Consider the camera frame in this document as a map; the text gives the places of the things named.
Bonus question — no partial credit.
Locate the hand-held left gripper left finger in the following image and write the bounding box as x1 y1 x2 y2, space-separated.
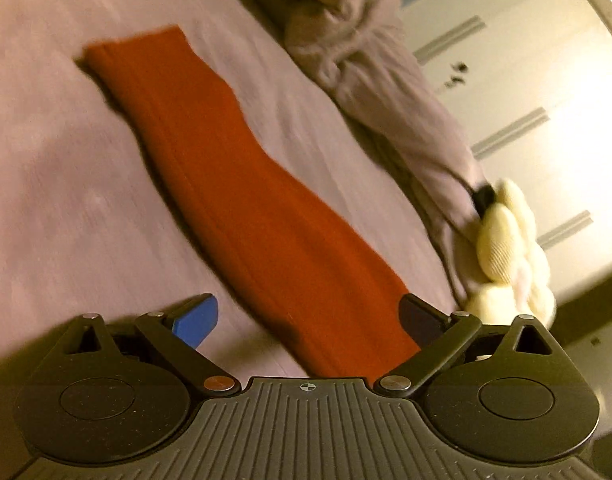
61 292 243 394

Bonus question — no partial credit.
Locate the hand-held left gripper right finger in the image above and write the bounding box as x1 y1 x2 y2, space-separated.
373 293 561 401

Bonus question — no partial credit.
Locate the red cloth garment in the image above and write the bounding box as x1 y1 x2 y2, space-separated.
82 25 423 379

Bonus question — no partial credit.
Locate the cream flower-shaped pillow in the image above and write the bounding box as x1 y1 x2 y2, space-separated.
458 178 559 331

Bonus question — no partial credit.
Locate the purple bed sheet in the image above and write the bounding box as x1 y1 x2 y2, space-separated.
0 0 466 378

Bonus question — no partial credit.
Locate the purple crumpled duvet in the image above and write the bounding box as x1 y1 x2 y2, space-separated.
221 0 489 306

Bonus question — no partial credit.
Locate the white wardrobe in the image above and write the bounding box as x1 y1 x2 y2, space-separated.
400 0 612 361

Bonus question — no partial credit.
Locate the silver wardrobe handle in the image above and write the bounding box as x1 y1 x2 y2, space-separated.
472 108 550 160
536 211 594 251
415 15 486 65

